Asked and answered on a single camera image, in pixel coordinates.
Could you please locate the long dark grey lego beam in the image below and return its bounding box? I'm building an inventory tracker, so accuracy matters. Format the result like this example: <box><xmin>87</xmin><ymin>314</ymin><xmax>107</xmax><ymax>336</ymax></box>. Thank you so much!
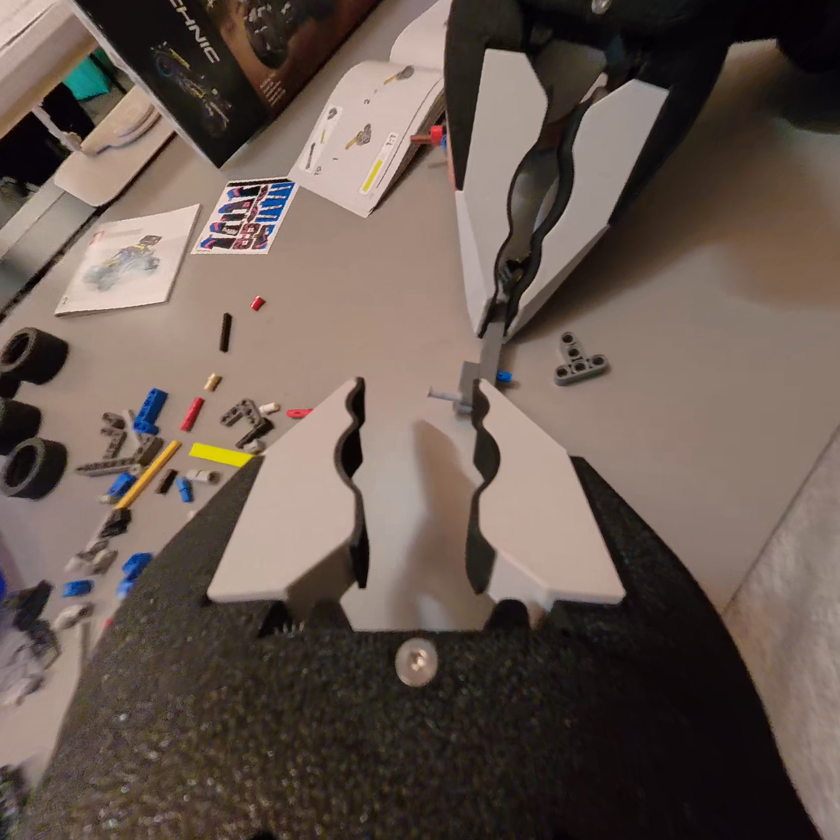
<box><xmin>75</xmin><ymin>436</ymin><xmax>165</xmax><ymax>477</ymax></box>

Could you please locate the cluster of small lego pieces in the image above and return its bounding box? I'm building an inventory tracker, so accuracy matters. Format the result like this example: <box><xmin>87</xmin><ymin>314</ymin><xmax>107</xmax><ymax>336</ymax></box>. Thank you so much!
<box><xmin>52</xmin><ymin>507</ymin><xmax>157</xmax><ymax>634</ymax></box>

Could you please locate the light grey cloth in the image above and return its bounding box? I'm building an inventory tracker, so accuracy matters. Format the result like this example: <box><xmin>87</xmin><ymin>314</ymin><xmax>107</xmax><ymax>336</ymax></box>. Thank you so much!
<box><xmin>722</xmin><ymin>430</ymin><xmax>840</xmax><ymax>834</ymax></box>

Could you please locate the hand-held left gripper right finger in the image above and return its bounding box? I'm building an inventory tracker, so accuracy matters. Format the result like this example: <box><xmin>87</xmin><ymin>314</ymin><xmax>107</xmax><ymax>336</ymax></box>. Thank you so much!
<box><xmin>466</xmin><ymin>379</ymin><xmax>624</xmax><ymax>627</ymax></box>

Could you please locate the black lego set box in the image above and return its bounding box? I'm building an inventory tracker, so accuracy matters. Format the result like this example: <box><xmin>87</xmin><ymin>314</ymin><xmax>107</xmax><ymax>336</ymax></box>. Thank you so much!
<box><xmin>72</xmin><ymin>0</ymin><xmax>385</xmax><ymax>169</ymax></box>

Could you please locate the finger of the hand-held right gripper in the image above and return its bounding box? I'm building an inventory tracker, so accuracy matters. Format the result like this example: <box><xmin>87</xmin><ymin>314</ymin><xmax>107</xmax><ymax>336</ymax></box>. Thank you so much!
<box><xmin>507</xmin><ymin>82</ymin><xmax>670</xmax><ymax>341</ymax></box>
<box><xmin>454</xmin><ymin>49</ymin><xmax>549</xmax><ymax>342</ymax></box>

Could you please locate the teal cloth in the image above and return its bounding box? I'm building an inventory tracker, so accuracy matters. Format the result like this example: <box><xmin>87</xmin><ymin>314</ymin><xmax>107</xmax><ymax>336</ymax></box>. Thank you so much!
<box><xmin>66</xmin><ymin>55</ymin><xmax>114</xmax><ymax>101</ymax></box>

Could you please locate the black rubber lego tire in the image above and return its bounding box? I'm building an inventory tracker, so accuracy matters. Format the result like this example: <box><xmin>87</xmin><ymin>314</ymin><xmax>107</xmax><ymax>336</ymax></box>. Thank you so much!
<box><xmin>0</xmin><ymin>436</ymin><xmax>69</xmax><ymax>501</ymax></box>
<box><xmin>0</xmin><ymin>327</ymin><xmax>70</xmax><ymax>388</ymax></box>
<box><xmin>0</xmin><ymin>397</ymin><xmax>44</xmax><ymax>457</ymax></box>

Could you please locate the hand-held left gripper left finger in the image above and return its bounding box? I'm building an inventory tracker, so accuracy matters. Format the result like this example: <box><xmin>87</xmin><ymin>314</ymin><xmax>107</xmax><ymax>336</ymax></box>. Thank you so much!
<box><xmin>209</xmin><ymin>377</ymin><xmax>370</xmax><ymax>621</ymax></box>

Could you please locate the yellow flat lego panel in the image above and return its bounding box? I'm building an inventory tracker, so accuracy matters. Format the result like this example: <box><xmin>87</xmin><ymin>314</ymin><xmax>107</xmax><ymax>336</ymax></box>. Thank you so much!
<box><xmin>188</xmin><ymin>442</ymin><xmax>256</xmax><ymax>469</ymax></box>

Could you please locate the grey t-shaped lego beam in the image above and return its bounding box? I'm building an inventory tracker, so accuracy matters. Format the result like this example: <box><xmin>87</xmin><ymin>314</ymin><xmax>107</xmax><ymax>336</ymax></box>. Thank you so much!
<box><xmin>554</xmin><ymin>332</ymin><xmax>609</xmax><ymax>387</ymax></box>

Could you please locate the colourful sticker sheet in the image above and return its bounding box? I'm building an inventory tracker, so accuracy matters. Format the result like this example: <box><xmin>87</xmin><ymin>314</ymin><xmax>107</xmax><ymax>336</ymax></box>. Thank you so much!
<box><xmin>190</xmin><ymin>177</ymin><xmax>299</xmax><ymax>257</ymax></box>

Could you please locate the yellow lego axle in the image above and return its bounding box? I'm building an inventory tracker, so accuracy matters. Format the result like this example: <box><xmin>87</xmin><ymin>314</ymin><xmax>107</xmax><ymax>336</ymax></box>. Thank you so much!
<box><xmin>114</xmin><ymin>439</ymin><xmax>183</xmax><ymax>511</ymax></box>

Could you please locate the black angled lego piece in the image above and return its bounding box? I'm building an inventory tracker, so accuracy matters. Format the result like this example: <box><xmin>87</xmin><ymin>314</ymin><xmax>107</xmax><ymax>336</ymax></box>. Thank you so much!
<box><xmin>234</xmin><ymin>417</ymin><xmax>276</xmax><ymax>451</ymax></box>

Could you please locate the dark grey angled lego beam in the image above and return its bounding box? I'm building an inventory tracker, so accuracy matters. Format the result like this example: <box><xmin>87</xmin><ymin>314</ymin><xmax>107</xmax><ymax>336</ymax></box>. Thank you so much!
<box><xmin>100</xmin><ymin>410</ymin><xmax>143</xmax><ymax>462</ymax></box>

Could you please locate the grey lego beam assembly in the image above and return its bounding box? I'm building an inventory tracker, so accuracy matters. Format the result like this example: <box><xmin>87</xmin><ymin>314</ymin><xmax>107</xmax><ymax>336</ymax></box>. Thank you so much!
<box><xmin>427</xmin><ymin>257</ymin><xmax>526</xmax><ymax>416</ymax></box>

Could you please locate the white furniture frame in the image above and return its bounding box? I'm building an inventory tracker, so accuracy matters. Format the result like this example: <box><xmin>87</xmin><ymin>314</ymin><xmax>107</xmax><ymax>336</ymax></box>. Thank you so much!
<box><xmin>0</xmin><ymin>0</ymin><xmax>101</xmax><ymax>142</ymax></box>

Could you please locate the blue lego brick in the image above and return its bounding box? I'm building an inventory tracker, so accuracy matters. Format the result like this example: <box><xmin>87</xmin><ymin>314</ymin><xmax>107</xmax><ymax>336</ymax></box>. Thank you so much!
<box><xmin>133</xmin><ymin>388</ymin><xmax>169</xmax><ymax>436</ymax></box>

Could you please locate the thin lego instruction booklet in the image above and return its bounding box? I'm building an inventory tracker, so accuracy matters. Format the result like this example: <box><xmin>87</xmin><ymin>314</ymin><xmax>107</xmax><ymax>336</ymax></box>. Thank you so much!
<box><xmin>54</xmin><ymin>203</ymin><xmax>202</xmax><ymax>319</ymax></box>

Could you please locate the thick lego instruction booklet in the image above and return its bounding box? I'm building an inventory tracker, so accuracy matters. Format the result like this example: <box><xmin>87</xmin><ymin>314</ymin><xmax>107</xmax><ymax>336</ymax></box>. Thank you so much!
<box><xmin>289</xmin><ymin>0</ymin><xmax>454</xmax><ymax>219</ymax></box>

